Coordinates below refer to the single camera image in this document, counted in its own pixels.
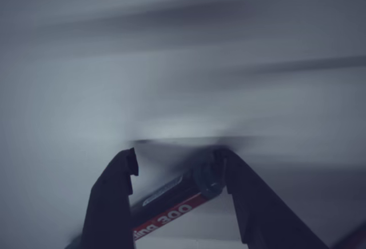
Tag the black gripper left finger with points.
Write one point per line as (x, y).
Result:
(108, 211)

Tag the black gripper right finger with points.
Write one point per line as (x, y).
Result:
(263, 217)

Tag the green edding marker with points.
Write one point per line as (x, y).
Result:
(171, 200)

